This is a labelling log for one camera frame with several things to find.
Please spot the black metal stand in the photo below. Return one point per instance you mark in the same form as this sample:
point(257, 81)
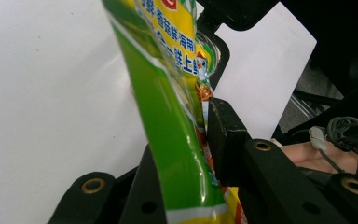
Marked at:
point(354, 102)

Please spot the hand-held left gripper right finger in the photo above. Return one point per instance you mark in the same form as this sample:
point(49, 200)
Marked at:
point(230, 140)

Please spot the metal floor rail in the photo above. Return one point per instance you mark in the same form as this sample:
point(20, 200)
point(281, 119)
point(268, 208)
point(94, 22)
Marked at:
point(300, 107)

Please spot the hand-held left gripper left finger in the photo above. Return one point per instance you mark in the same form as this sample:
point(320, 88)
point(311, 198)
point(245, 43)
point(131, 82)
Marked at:
point(143, 199)

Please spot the green and yellow sauce pouch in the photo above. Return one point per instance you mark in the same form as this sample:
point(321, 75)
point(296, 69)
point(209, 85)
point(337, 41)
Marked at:
point(174, 140)

